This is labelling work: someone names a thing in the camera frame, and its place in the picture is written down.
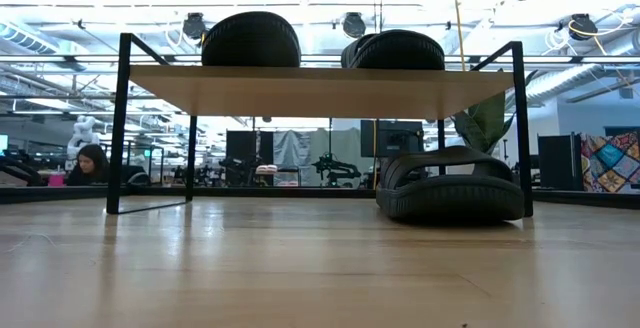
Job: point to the black foam slide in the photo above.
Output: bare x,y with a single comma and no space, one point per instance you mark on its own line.
400,50
450,198
250,40

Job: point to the background black robot arm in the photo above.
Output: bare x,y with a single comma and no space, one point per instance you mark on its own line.
331,164
240,165

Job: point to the grey curtain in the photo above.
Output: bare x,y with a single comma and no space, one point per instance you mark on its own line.
300,148

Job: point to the black stool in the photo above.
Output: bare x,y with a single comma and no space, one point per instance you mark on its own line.
290,169

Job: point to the black monitor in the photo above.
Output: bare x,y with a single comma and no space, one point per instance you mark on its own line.
392,138

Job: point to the black partition panel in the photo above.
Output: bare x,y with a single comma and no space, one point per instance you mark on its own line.
240,145

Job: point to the green leafy plant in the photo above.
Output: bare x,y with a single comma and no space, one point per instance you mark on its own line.
482,123

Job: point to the person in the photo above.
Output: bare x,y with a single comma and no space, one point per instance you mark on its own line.
90,165

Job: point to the black cabinet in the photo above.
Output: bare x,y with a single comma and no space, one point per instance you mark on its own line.
557,163

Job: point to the white robot figure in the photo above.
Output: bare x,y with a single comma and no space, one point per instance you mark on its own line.
82,135

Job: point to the pink cup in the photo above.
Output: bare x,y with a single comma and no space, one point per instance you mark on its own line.
56,179

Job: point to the colourful patchwork quilt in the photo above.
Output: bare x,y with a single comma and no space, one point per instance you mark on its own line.
610,163

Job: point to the teal computer screen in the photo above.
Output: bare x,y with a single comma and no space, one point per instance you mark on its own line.
3,143

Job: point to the black table edge rail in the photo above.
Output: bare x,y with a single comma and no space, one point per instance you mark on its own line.
300,193

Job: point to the wooden shelf black metal frame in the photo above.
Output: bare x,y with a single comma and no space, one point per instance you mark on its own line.
320,90

